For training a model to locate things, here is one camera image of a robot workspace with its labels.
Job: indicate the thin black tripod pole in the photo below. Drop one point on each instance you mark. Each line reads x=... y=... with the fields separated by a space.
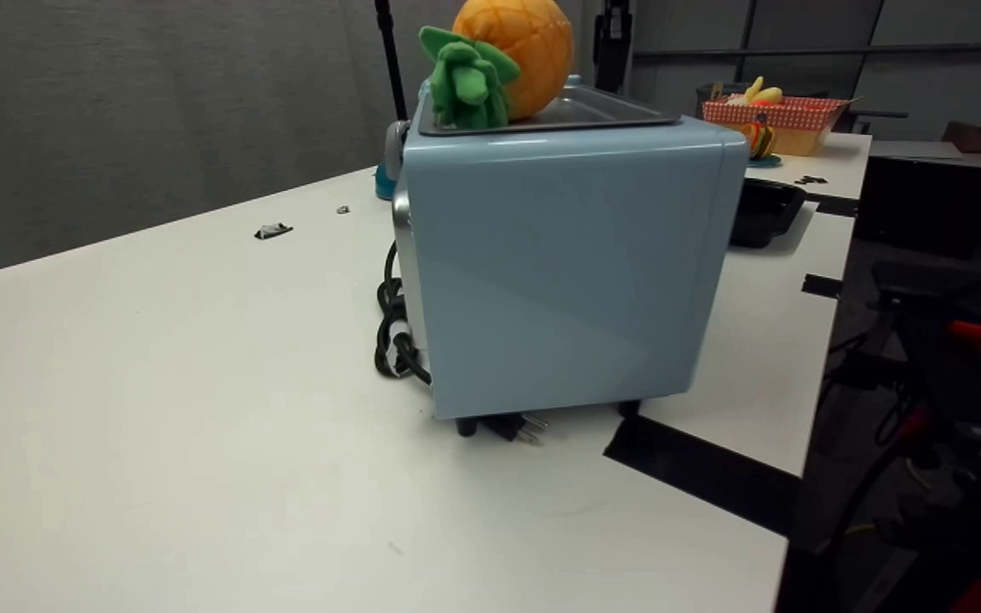
x=390 y=57

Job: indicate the small dark table scrap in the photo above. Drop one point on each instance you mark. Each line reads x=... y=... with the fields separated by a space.
x=274 y=231

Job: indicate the orange plush fruit green leaves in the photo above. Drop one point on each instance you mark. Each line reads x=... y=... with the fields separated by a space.
x=520 y=44

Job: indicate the black ridged tray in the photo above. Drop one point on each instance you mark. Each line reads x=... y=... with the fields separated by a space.
x=766 y=212

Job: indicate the red plastic basket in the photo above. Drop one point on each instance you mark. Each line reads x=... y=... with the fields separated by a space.
x=791 y=122

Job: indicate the yellow toy banana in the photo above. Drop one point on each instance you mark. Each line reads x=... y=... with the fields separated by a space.
x=762 y=89

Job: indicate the black tape seam strip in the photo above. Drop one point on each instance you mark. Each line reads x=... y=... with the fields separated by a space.
x=705 y=471

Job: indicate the black tape patch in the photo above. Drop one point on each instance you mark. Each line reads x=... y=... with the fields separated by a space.
x=821 y=288

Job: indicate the light blue toy oven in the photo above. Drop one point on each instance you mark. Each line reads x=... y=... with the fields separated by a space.
x=560 y=261

